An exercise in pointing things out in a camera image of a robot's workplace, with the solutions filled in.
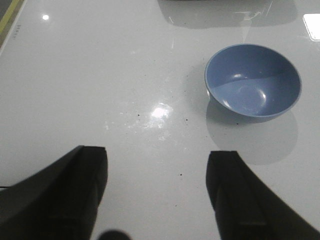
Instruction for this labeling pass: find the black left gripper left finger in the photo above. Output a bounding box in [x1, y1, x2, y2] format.
[0, 145, 108, 240]

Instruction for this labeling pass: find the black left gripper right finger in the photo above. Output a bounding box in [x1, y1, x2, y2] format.
[206, 151, 320, 240]

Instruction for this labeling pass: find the blue bowl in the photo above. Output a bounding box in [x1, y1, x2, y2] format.
[204, 43, 302, 123]

